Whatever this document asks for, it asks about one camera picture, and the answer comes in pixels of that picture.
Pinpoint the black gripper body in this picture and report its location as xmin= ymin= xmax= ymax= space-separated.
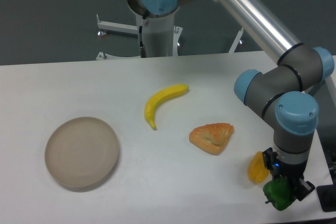
xmin=262 ymin=147 xmax=315 ymax=201

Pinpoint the green bell pepper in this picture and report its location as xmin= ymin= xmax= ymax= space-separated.
xmin=263 ymin=177 xmax=295 ymax=211

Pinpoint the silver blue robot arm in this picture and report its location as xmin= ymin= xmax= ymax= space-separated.
xmin=128 ymin=0 xmax=334 ymax=203

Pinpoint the yellow bell pepper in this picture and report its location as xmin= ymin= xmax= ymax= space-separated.
xmin=247 ymin=151 xmax=270 ymax=184

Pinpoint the beige round plate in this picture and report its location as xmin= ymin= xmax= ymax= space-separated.
xmin=45 ymin=117 xmax=120 ymax=192

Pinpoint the black box at table edge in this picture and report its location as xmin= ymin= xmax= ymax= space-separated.
xmin=316 ymin=185 xmax=335 ymax=212

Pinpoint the orange pastry turnover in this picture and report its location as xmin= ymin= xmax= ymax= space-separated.
xmin=189 ymin=123 xmax=234 ymax=156

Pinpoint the yellow banana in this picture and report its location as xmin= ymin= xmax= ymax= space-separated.
xmin=144 ymin=83 xmax=189 ymax=130

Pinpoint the white robot stand frame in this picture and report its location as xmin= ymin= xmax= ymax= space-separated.
xmin=94 ymin=11 xmax=245 ymax=61

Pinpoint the black cable on pedestal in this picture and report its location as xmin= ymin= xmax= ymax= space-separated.
xmin=138 ymin=11 xmax=151 ymax=58

